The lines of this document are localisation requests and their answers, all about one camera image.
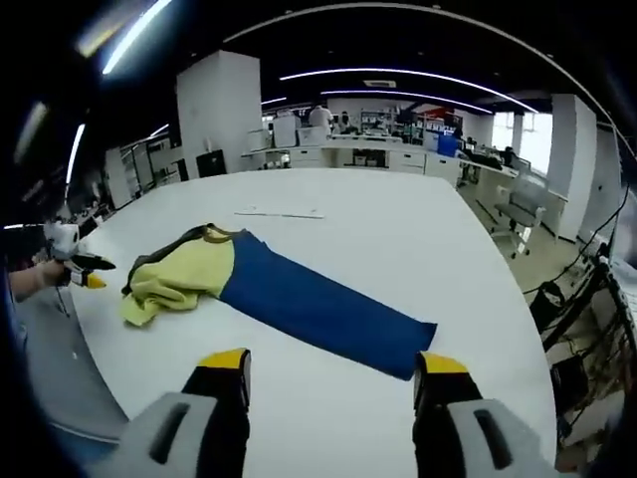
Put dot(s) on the black equipment rack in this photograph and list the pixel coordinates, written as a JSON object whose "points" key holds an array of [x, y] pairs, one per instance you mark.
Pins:
{"points": [[597, 318]]}

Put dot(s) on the blue storage box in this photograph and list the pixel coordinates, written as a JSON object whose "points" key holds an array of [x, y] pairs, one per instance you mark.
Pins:
{"points": [[447, 144]]}

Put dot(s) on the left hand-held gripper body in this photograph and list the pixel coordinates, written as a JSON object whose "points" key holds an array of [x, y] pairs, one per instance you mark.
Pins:
{"points": [[62, 239]]}

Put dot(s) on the white lab appliance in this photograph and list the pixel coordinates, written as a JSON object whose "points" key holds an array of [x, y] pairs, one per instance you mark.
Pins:
{"points": [[287, 132]]}

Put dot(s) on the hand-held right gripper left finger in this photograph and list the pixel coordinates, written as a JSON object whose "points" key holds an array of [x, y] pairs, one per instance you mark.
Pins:
{"points": [[219, 423]]}

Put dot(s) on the black bag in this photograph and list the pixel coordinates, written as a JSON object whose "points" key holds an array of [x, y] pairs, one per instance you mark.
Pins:
{"points": [[484, 159]]}

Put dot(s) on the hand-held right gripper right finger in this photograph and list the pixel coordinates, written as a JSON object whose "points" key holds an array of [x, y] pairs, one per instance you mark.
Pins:
{"points": [[443, 423]]}

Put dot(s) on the grey office chair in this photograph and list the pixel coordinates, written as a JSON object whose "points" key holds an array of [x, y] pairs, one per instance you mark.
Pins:
{"points": [[525, 204]]}

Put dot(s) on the white ceiling light strip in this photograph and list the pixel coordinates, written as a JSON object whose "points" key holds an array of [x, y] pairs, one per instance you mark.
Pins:
{"points": [[398, 73], [134, 36]]}

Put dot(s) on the black floor cabinet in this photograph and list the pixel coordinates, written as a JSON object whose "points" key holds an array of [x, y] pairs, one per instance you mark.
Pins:
{"points": [[211, 164]]}

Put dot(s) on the white shelving unit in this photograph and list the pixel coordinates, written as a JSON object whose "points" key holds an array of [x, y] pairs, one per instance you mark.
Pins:
{"points": [[139, 171]]}

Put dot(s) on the yellow blue black garment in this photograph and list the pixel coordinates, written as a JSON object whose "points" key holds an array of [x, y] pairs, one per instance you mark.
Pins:
{"points": [[318, 309]]}

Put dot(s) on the ceiling air vent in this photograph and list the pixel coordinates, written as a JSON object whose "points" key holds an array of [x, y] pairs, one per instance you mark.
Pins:
{"points": [[379, 83]]}

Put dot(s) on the white counter cabinets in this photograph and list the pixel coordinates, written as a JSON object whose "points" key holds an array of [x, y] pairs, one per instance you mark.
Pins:
{"points": [[378, 157]]}

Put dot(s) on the person's left hand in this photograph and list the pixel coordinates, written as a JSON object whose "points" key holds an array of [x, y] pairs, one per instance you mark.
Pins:
{"points": [[50, 274]]}

